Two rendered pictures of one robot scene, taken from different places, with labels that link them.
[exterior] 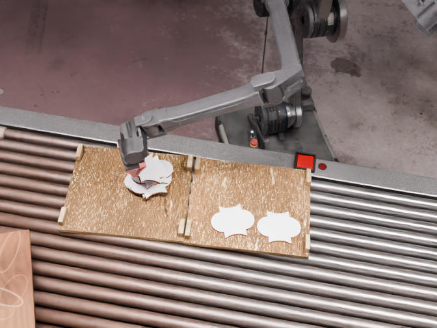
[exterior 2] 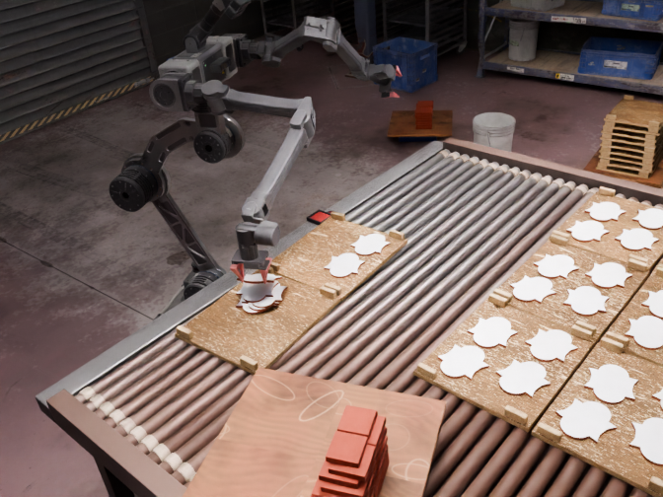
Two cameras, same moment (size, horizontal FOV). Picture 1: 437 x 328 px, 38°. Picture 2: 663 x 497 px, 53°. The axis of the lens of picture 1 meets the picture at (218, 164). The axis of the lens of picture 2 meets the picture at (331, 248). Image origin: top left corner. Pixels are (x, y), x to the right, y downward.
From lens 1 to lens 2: 1.55 m
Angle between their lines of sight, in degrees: 42
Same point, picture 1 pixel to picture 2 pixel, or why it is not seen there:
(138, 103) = not seen: hidden behind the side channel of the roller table
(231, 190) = (314, 257)
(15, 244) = (268, 381)
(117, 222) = (287, 331)
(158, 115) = (257, 197)
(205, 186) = (296, 270)
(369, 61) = not seen: hidden behind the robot
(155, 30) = not seen: outside the picture
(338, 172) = (343, 207)
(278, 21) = (250, 98)
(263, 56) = (114, 299)
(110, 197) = (255, 328)
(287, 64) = (297, 104)
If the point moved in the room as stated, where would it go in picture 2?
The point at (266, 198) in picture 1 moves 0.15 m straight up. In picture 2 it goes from (337, 243) to (334, 207)
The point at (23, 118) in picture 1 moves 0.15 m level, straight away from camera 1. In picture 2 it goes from (91, 370) to (45, 366)
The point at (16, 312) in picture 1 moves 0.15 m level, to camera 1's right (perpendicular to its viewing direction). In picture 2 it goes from (349, 397) to (381, 362)
